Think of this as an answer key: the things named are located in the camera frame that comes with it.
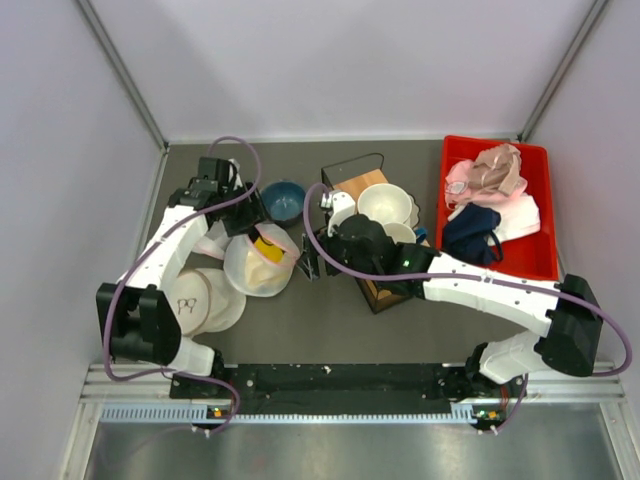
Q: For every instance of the navy blue garment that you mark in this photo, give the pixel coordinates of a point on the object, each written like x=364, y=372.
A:
x=471, y=236

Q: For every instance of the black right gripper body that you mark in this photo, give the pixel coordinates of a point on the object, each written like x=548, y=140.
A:
x=331, y=237

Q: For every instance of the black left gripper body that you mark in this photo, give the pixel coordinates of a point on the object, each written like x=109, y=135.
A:
x=243, y=215

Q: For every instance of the white ceramic bowl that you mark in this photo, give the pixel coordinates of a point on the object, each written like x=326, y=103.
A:
x=386, y=203

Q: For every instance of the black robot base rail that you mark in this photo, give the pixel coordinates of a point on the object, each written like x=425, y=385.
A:
x=349, y=391

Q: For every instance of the white mesh laundry bag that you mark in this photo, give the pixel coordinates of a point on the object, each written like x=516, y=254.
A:
x=214, y=243
x=249, y=272

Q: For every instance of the beige satin garment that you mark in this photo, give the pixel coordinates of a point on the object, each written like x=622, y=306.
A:
x=496, y=169

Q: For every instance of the black wire wooden shelf rack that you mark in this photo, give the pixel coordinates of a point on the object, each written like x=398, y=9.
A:
x=353, y=176

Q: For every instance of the pink garment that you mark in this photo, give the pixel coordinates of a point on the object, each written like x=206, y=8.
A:
x=458, y=190

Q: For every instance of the yellow and navy bra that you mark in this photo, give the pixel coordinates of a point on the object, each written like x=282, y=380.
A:
x=268, y=250

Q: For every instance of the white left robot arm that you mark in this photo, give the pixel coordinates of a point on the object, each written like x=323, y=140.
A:
x=136, y=319

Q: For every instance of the cream round mesh bra bag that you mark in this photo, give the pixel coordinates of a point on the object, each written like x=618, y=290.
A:
x=204, y=301

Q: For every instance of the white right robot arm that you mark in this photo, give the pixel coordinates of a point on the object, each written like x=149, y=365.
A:
x=561, y=321

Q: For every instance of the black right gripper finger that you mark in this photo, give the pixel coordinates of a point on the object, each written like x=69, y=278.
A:
x=306, y=247
x=308, y=264

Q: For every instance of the dark blue ceramic bowl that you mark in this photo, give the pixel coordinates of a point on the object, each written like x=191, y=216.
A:
x=284, y=202

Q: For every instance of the white folded cloth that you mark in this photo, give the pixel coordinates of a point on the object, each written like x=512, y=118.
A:
x=519, y=217

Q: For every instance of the blue and white mug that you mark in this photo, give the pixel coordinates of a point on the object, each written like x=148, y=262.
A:
x=401, y=233

